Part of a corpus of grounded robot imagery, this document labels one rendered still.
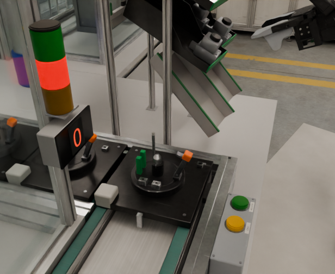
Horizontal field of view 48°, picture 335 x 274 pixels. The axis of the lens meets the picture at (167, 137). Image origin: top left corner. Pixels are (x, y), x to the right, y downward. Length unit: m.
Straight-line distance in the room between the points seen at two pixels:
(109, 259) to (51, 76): 0.43
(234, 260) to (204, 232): 0.09
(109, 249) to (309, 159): 0.72
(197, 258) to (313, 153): 0.66
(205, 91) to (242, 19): 3.82
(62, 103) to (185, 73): 0.56
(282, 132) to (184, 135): 1.79
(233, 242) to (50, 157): 0.42
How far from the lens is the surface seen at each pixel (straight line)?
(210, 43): 1.02
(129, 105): 1.52
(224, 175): 1.02
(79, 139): 0.74
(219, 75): 1.31
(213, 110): 1.17
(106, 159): 1.05
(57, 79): 0.66
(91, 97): 1.61
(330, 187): 1.21
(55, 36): 0.64
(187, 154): 0.89
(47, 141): 0.69
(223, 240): 0.85
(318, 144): 1.39
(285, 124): 3.16
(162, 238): 0.90
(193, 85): 1.16
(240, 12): 4.96
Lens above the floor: 1.60
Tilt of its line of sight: 34 degrees down
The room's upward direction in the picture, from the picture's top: straight up
